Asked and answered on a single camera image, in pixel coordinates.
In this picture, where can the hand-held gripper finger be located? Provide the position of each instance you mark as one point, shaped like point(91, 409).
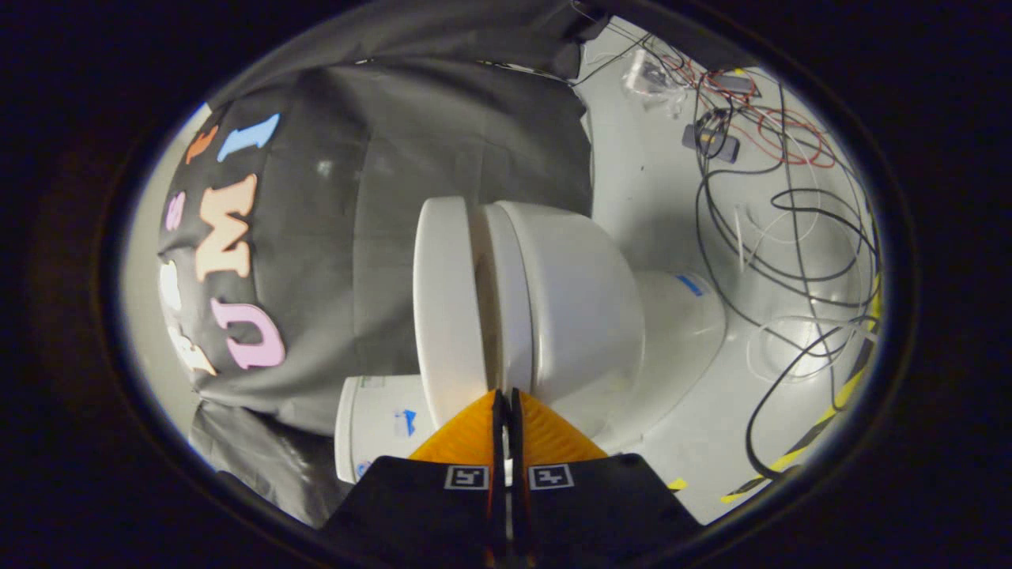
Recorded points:
point(500, 442)
point(518, 442)

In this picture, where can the white toilet lid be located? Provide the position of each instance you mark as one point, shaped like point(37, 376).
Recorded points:
point(447, 300)

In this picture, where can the white toilet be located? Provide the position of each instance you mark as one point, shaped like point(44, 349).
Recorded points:
point(585, 300)

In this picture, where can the black backdrop cloth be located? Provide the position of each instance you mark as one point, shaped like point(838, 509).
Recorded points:
point(411, 158)

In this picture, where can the yellow black floor tape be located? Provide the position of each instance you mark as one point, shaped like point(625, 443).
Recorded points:
point(850, 387)

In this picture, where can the grey power adapter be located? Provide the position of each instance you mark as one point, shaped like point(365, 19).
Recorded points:
point(711, 144)

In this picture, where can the clear plastic bag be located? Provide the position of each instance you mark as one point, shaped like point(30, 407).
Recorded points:
point(652, 79)

